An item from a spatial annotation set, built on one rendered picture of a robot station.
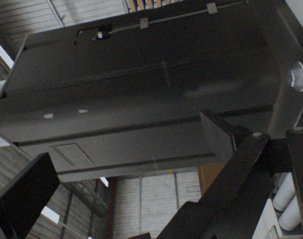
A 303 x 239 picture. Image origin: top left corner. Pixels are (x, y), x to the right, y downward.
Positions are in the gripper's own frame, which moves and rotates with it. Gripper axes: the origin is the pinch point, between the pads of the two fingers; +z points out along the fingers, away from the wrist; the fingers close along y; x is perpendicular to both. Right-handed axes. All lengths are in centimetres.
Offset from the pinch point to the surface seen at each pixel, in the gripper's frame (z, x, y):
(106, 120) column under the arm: 8.2, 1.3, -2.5
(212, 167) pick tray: 24.5, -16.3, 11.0
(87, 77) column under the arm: 11.0, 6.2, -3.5
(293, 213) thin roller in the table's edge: 6.2, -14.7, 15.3
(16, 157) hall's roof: 952, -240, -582
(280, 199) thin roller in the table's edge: 10.1, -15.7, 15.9
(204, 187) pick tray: 22.1, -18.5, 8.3
